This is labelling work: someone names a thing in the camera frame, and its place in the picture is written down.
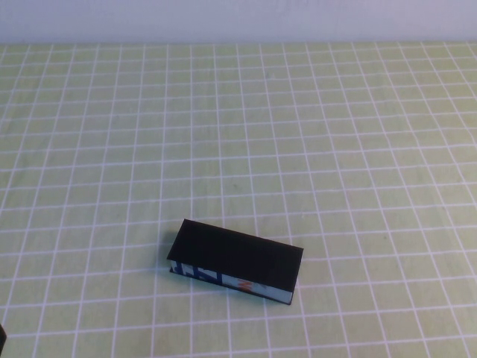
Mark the black glasses case blue print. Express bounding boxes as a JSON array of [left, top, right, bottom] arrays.
[[167, 219, 305, 307]]

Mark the green white grid tablecloth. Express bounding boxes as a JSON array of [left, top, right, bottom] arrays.
[[0, 41, 477, 358]]

